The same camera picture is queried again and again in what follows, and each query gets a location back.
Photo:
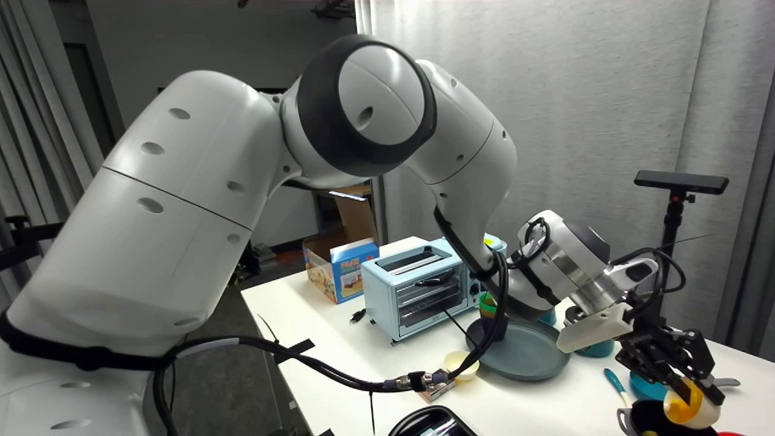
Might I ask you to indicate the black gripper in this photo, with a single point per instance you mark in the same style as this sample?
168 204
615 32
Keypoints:
654 353

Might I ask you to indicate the white bowl yellow interior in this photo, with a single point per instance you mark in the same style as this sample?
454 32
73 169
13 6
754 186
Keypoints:
702 413

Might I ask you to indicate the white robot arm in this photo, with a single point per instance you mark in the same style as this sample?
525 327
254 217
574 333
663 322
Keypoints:
160 226

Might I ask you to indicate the black pot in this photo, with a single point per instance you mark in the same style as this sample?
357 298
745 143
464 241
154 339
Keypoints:
644 422

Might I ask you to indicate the black tripod stand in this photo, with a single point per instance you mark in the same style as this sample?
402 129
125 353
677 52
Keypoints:
668 219

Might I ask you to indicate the grey round plate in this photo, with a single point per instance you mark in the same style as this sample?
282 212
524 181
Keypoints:
524 358

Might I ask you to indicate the black oval tray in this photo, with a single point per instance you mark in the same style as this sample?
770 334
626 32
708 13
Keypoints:
426 425

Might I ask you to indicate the light blue toaster oven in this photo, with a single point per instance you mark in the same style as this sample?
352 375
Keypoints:
402 293

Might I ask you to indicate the black power plug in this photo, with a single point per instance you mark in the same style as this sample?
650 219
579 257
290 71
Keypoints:
358 316

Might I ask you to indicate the blue cardboard box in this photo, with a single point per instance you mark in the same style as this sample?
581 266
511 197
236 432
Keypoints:
352 273

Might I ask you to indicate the black tape strip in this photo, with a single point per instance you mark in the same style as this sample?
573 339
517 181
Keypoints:
324 432
301 347

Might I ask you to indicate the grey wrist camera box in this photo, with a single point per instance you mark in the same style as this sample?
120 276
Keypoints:
638 270

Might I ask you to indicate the black stereo camera bar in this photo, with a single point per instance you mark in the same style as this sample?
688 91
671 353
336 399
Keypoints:
680 179

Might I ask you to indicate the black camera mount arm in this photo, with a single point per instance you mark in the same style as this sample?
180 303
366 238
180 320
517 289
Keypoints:
33 234

